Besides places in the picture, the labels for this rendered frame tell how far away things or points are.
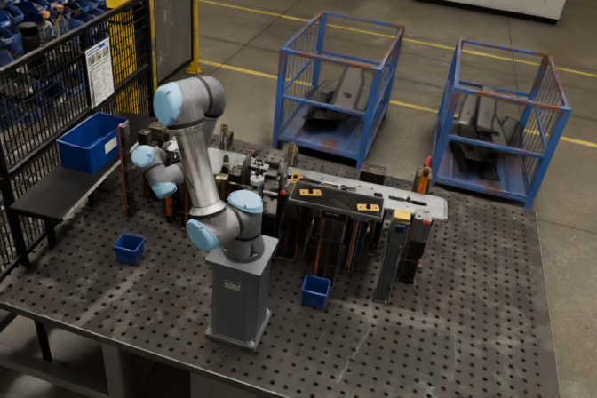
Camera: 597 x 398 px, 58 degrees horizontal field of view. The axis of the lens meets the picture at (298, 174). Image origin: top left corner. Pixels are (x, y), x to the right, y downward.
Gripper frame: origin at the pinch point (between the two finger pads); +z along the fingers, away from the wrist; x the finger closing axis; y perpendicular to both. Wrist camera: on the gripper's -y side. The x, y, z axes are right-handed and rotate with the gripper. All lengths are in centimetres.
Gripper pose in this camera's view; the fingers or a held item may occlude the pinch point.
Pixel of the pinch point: (171, 159)
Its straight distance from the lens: 225.5
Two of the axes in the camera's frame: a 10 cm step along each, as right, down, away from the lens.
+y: 9.7, 2.0, -1.3
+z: 1.3, 0.2, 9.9
